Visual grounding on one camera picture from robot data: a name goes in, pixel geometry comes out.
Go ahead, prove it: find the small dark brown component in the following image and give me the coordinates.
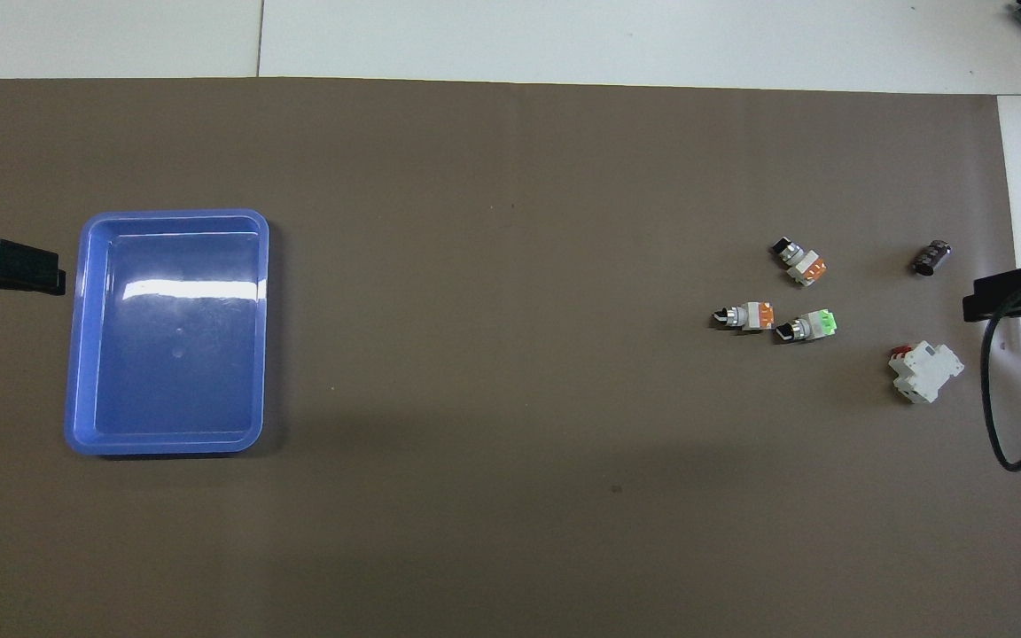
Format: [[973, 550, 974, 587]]
[[911, 238, 954, 277]]

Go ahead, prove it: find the white circuit breaker red lever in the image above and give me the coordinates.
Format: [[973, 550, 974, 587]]
[[888, 341, 965, 405]]

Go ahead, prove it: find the brown paper table mat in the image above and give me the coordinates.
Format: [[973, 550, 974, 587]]
[[0, 77, 1021, 638]]

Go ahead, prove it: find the blue plastic tray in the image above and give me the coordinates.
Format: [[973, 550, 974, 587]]
[[64, 209, 270, 457]]

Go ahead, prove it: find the selector switch with orange block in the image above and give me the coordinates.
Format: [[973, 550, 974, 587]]
[[769, 236, 830, 288], [710, 301, 777, 334]]

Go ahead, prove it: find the selector switch with green block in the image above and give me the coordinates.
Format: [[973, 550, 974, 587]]
[[774, 308, 838, 346]]

